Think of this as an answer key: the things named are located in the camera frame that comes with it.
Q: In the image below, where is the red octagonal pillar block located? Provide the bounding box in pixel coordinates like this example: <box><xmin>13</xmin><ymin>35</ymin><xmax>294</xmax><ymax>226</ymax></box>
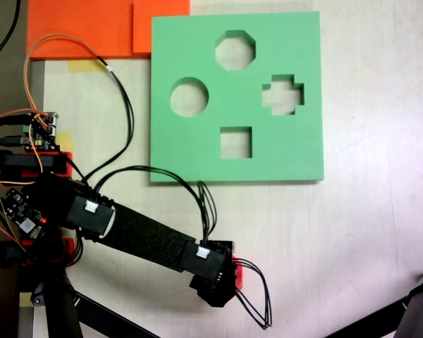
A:
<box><xmin>232</xmin><ymin>258</ymin><xmax>247</xmax><ymax>290</ymax></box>

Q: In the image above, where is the large flat orange block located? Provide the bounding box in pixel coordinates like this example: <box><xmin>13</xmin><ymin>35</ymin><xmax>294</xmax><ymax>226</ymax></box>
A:
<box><xmin>27</xmin><ymin>0</ymin><xmax>152</xmax><ymax>60</ymax></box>

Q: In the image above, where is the thin black tripod brace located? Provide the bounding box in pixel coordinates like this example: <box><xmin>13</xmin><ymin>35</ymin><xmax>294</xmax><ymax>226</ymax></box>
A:
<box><xmin>324</xmin><ymin>294</ymin><xmax>412</xmax><ymax>338</ymax></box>
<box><xmin>73</xmin><ymin>291</ymin><xmax>161</xmax><ymax>338</ymax></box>

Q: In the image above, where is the red printed base clamp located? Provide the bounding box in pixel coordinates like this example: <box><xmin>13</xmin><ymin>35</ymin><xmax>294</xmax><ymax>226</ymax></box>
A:
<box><xmin>20</xmin><ymin>237</ymin><xmax>75</xmax><ymax>265</ymax></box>
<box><xmin>20</xmin><ymin>150</ymin><xmax>74</xmax><ymax>177</ymax></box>

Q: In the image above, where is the green shape sorter board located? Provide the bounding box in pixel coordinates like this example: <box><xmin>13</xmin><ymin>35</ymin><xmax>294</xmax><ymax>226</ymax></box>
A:
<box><xmin>149</xmin><ymin>11</ymin><xmax>325</xmax><ymax>184</ymax></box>

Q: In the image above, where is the thick black tripod leg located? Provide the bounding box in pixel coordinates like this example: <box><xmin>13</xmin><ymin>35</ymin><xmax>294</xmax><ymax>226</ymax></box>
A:
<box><xmin>31</xmin><ymin>267</ymin><xmax>84</xmax><ymax>338</ymax></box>
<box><xmin>396</xmin><ymin>264</ymin><xmax>423</xmax><ymax>338</ymax></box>

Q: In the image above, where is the small black controller board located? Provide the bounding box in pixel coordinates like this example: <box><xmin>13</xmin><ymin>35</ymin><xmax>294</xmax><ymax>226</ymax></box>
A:
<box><xmin>1</xmin><ymin>188</ymin><xmax>47</xmax><ymax>242</ymax></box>

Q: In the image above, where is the wide yellow tape strip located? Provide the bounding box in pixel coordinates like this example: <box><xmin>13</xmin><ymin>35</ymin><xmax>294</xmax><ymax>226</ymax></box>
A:
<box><xmin>68</xmin><ymin>59</ymin><xmax>105</xmax><ymax>73</ymax></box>

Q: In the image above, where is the black gripper wire loop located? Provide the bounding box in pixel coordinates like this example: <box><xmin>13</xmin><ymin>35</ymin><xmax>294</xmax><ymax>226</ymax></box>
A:
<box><xmin>232</xmin><ymin>258</ymin><xmax>273</xmax><ymax>330</ymax></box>

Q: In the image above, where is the black arm link wire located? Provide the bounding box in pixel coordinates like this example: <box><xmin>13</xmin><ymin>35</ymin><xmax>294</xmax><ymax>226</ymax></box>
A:
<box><xmin>91</xmin><ymin>165</ymin><xmax>218</xmax><ymax>248</ymax></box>

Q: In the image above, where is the circuit board with wires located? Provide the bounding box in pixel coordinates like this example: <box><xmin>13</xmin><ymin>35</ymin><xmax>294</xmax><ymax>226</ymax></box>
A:
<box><xmin>20</xmin><ymin>111</ymin><xmax>62</xmax><ymax>153</ymax></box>

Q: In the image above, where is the long black wire pair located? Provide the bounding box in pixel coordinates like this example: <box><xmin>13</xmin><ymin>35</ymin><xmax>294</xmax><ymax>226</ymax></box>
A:
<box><xmin>82</xmin><ymin>56</ymin><xmax>135</xmax><ymax>181</ymax></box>

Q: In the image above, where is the black plug cable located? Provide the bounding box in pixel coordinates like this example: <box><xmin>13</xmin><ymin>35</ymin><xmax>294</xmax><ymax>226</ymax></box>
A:
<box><xmin>0</xmin><ymin>136</ymin><xmax>31</xmax><ymax>146</ymax></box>
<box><xmin>0</xmin><ymin>115</ymin><xmax>31</xmax><ymax>137</ymax></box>

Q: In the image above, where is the thin orange wire loop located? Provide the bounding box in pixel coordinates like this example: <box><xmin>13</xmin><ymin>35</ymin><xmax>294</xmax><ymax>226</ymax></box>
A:
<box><xmin>23</xmin><ymin>33</ymin><xmax>103</xmax><ymax>118</ymax></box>

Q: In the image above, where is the thick black cable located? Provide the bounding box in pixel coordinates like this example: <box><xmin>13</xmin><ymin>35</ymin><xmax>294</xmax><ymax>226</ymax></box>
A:
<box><xmin>0</xmin><ymin>0</ymin><xmax>23</xmax><ymax>98</ymax></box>

